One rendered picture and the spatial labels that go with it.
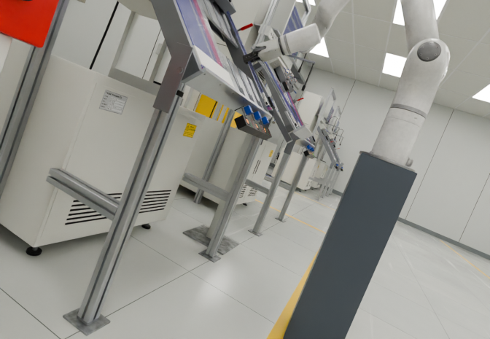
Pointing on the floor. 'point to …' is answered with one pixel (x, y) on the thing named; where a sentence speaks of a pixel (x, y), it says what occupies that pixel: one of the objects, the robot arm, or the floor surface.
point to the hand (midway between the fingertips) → (248, 58)
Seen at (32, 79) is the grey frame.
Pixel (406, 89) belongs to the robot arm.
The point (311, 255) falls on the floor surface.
